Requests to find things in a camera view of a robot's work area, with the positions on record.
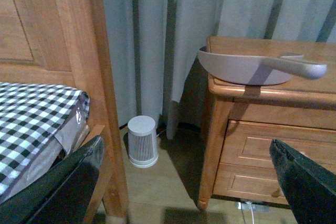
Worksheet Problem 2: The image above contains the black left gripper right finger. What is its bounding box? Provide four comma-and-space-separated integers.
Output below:
269, 139, 335, 223

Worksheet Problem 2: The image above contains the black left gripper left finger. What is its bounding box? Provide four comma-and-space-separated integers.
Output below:
1, 136, 104, 223

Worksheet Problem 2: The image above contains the grey plastic dustpan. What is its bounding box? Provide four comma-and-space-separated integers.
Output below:
198, 47, 292, 86

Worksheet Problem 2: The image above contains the black white checkered bedsheet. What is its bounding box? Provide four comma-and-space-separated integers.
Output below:
1, 82, 90, 202

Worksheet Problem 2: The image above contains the wooden nightstand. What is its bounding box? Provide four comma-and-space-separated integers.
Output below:
197, 36, 335, 210

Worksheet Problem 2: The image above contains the white cylindrical air purifier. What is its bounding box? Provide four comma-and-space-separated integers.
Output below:
128, 115, 159, 168

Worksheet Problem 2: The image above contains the grey hand brush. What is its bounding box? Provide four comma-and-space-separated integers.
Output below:
261, 56, 327, 80

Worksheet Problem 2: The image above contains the wooden bed headboard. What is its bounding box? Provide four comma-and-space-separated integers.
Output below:
1, 0, 129, 223

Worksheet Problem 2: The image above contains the white cable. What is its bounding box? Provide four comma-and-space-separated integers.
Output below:
237, 201, 259, 224

